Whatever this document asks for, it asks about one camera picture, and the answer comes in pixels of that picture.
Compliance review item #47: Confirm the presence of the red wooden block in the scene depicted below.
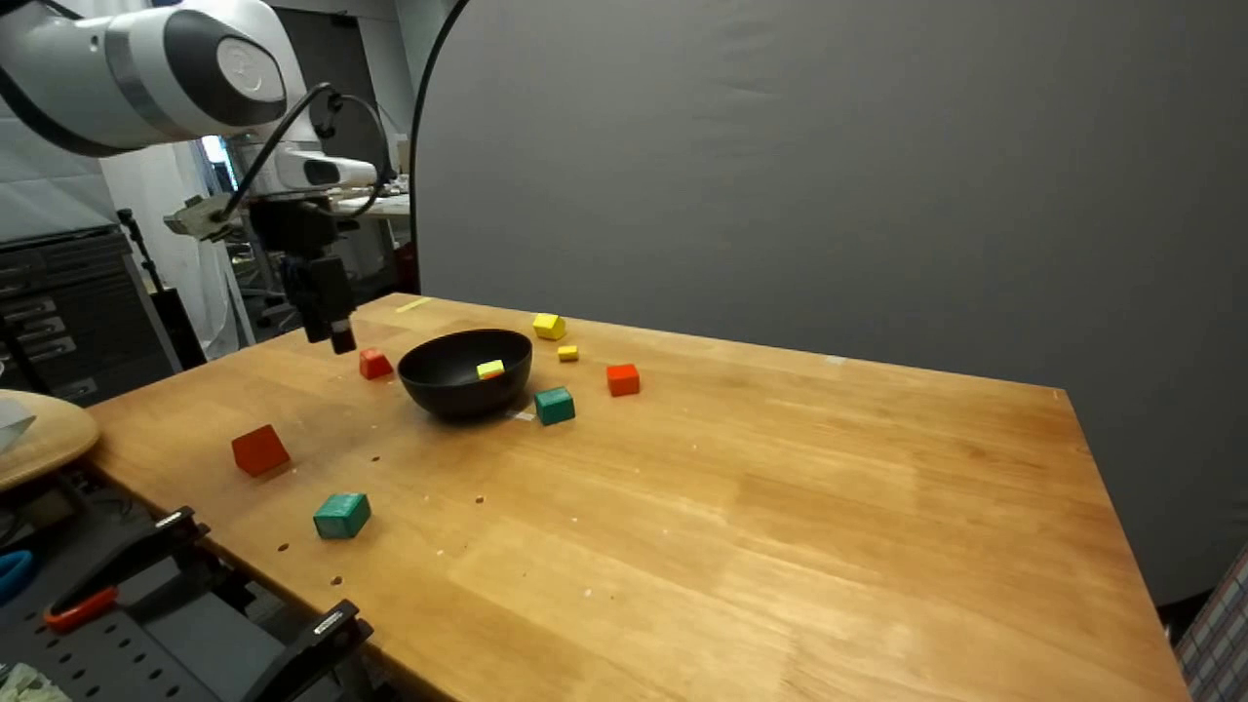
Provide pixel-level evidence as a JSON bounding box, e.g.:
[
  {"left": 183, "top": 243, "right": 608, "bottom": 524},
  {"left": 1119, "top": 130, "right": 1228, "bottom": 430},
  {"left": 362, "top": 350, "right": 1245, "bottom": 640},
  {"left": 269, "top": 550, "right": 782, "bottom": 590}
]
[{"left": 230, "top": 420, "right": 295, "bottom": 479}]

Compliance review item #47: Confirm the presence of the small teal wooden block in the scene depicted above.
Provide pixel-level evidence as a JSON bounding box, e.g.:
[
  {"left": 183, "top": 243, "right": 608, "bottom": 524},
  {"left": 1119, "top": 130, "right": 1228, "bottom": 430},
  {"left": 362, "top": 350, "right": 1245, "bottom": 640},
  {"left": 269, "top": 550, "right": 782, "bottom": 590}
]
[{"left": 308, "top": 488, "right": 374, "bottom": 541}]

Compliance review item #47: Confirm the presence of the beige wrist camera box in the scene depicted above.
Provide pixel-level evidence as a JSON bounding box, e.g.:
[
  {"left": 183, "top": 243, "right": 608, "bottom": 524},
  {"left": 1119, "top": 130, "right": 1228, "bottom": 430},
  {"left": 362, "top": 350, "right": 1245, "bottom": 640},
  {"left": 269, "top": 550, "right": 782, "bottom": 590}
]
[{"left": 163, "top": 190, "right": 248, "bottom": 245}]

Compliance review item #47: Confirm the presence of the round wooden stool top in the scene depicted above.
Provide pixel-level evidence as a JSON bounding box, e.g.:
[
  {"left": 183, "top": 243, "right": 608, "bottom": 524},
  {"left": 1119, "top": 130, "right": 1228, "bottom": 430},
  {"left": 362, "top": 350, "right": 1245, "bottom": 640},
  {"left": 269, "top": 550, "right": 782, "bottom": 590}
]
[{"left": 0, "top": 386, "right": 96, "bottom": 497}]

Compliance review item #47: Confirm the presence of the white translucent curtain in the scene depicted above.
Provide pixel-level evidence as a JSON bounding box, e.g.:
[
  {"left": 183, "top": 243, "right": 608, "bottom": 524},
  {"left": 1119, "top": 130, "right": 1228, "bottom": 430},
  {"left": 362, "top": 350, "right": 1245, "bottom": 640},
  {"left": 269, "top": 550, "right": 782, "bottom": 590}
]
[{"left": 0, "top": 102, "right": 248, "bottom": 364}]

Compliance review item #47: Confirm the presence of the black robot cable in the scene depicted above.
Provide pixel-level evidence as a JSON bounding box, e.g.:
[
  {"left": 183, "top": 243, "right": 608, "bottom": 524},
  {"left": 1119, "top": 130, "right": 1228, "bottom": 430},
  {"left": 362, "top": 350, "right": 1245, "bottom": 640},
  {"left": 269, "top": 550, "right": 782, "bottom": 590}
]
[{"left": 210, "top": 78, "right": 399, "bottom": 225}]

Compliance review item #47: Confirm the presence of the striped fabric chair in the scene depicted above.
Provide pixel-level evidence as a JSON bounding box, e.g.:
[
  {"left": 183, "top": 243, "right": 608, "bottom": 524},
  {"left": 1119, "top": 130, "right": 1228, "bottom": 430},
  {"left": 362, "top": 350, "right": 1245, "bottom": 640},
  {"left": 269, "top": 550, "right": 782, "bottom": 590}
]
[{"left": 1166, "top": 536, "right": 1248, "bottom": 702}]

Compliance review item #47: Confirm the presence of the white crumpled object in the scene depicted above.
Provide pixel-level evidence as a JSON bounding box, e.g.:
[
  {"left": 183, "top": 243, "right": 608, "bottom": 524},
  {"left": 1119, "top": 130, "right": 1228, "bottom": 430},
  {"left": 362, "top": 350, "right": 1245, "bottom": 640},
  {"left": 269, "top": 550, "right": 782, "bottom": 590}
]
[{"left": 0, "top": 662, "right": 61, "bottom": 702}]

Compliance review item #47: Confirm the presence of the green wooden block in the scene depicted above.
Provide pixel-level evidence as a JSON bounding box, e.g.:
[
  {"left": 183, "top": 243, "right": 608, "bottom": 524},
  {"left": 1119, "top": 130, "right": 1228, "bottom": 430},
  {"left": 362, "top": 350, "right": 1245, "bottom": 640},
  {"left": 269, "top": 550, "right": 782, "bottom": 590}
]
[{"left": 531, "top": 386, "right": 576, "bottom": 430}]

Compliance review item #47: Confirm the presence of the dark equipment cabinet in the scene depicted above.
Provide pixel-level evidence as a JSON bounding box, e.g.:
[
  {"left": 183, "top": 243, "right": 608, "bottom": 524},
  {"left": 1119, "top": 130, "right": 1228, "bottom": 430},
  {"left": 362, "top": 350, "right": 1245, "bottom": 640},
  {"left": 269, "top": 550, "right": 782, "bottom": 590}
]
[{"left": 0, "top": 225, "right": 179, "bottom": 410}]

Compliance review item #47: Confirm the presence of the black round bowl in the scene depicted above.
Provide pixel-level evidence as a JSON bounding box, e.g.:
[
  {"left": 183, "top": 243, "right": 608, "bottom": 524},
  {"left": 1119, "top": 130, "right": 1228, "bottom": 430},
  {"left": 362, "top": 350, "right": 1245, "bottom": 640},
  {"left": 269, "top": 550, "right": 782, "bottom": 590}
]
[{"left": 394, "top": 329, "right": 539, "bottom": 425}]

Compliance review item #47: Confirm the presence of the black perforated workbench board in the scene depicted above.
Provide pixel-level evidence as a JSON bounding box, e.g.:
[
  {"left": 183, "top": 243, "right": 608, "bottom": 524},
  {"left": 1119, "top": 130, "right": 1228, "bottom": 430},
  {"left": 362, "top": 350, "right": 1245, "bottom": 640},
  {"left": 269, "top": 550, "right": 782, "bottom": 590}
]
[{"left": 0, "top": 469, "right": 394, "bottom": 702}]

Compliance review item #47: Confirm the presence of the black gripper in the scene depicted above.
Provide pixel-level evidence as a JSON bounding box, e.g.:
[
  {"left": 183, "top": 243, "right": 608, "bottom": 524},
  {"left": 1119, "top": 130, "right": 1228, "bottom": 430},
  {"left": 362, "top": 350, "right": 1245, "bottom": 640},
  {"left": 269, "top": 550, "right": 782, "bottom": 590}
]
[{"left": 248, "top": 190, "right": 362, "bottom": 360}]

